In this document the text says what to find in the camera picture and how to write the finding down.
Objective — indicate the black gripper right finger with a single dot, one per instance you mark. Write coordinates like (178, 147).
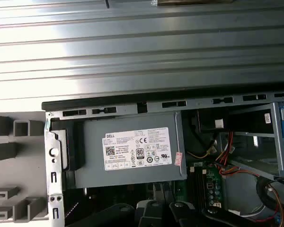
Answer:
(182, 216)

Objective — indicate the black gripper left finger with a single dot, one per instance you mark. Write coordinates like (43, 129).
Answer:
(151, 215)

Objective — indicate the black RAM slot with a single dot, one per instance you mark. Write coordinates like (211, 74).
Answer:
(201, 184)
(195, 184)

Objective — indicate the green motherboard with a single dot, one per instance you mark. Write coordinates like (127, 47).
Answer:
(213, 186)

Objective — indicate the grey Dell power supply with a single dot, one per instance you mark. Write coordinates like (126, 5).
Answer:
(94, 160)

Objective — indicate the open black PC case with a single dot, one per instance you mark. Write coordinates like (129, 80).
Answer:
(127, 108)

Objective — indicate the grey metal drive cage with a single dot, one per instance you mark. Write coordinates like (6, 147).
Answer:
(278, 132)

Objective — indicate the grey parts rack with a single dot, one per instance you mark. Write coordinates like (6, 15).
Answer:
(30, 165)

